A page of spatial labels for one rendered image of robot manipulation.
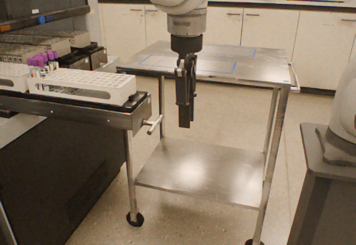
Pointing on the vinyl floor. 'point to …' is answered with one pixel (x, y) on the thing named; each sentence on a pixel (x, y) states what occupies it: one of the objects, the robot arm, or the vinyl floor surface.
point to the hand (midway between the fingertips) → (186, 112)
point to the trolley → (179, 168)
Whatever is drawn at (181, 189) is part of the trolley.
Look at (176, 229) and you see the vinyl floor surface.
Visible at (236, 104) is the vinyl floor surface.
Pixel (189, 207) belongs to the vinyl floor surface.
